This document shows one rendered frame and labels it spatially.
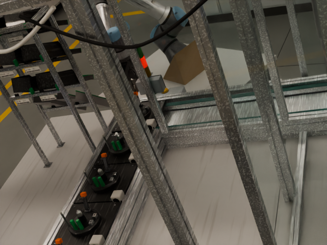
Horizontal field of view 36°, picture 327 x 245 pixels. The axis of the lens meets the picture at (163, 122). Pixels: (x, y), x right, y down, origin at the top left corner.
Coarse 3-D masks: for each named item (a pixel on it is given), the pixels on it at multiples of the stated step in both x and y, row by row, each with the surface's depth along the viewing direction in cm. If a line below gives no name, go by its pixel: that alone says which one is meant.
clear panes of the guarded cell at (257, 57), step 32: (224, 0) 103; (256, 0) 101; (288, 0) 99; (320, 0) 98; (224, 32) 107; (256, 32) 105; (288, 32) 103; (320, 32) 102; (224, 64) 112; (256, 64) 110; (288, 64) 108; (320, 64) 106; (256, 96) 115; (288, 96) 113; (320, 96) 111; (256, 128) 120; (288, 128) 118; (320, 128) 116; (256, 160) 127; (288, 160) 124; (320, 160) 121; (288, 192) 131; (320, 192) 128; (288, 224) 138; (320, 224) 135
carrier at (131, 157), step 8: (104, 136) 240; (112, 136) 256; (120, 136) 242; (112, 144) 239; (120, 144) 239; (104, 152) 247; (112, 152) 241; (120, 152) 239; (128, 152) 240; (96, 160) 243; (112, 160) 239; (120, 160) 237; (128, 160) 235
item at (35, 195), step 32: (64, 128) 302; (96, 128) 290; (32, 160) 285; (64, 160) 274; (192, 160) 237; (224, 160) 230; (0, 192) 269; (32, 192) 259; (64, 192) 250; (192, 192) 219; (224, 192) 213; (0, 224) 247; (32, 224) 238; (160, 224) 210; (192, 224) 204; (224, 224) 198
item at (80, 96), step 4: (76, 92) 255; (80, 92) 258; (84, 92) 260; (56, 96) 261; (60, 96) 263; (72, 96) 271; (76, 96) 255; (80, 96) 258; (84, 96) 260; (96, 96) 268; (60, 100) 262; (64, 100) 261; (72, 100) 259; (76, 100) 258; (80, 100) 258; (84, 100) 260; (88, 100) 263; (96, 100) 269; (100, 100) 271; (104, 100) 274; (96, 104) 269; (100, 104) 271; (104, 104) 274; (108, 104) 277
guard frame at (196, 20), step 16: (192, 0) 103; (192, 16) 105; (208, 32) 108; (208, 48) 109; (208, 64) 111; (208, 80) 114; (224, 96) 116; (224, 112) 119; (224, 128) 121; (240, 144) 123; (240, 160) 127; (240, 176) 130; (256, 192) 132; (256, 208) 136; (256, 224) 139; (272, 240) 142
